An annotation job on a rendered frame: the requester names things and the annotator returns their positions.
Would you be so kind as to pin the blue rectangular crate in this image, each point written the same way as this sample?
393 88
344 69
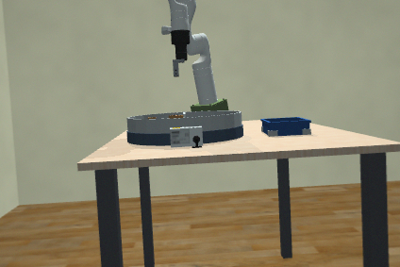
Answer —
274 127

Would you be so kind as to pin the grey round turning table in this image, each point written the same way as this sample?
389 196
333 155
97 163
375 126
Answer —
194 129

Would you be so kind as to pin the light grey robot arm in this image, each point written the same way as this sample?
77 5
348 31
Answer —
202 71

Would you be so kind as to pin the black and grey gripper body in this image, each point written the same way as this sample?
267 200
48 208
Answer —
180 35

